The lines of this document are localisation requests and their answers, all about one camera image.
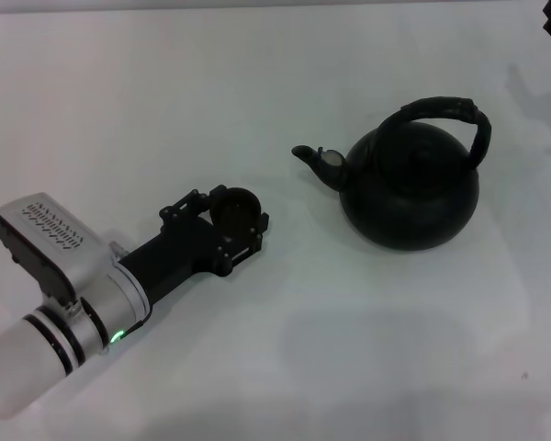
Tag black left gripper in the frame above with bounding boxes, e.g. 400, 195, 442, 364
118, 184, 272, 305

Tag small dark teacup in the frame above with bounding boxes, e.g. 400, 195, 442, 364
210, 187, 263, 243

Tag black round teapot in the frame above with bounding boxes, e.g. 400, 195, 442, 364
291, 95, 493, 252

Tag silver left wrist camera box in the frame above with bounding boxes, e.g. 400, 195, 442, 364
0, 191, 107, 300

